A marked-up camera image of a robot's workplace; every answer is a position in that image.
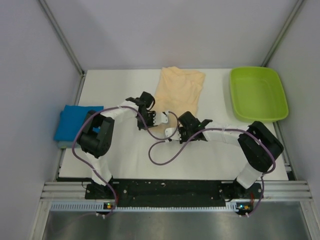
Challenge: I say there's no grey slotted cable duct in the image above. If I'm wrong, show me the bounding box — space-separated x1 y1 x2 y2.
50 201 252 213

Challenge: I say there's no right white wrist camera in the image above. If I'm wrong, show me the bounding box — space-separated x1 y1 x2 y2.
164 127 181 142

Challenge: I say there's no beige t shirt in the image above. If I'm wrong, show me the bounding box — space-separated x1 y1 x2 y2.
152 66 206 117

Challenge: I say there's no green plastic bin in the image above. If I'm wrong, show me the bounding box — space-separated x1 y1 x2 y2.
229 66 289 123

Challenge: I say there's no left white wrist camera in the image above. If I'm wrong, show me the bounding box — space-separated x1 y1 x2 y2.
153 111 169 126

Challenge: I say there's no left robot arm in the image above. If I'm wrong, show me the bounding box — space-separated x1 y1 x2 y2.
72 91 157 199

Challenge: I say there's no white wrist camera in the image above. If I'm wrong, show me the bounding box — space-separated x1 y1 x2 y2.
164 127 181 142
153 111 169 126

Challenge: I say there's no folded blue t shirt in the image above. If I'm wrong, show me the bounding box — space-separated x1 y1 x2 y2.
53 105 104 142

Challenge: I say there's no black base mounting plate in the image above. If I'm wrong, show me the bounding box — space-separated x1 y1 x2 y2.
85 178 262 208

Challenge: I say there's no aluminium frame rail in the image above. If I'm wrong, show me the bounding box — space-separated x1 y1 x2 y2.
40 180 313 202

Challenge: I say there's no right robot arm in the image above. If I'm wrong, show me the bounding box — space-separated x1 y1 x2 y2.
178 111 284 198

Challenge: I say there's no folded light blue striped shirt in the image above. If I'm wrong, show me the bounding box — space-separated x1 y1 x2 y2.
57 141 73 149

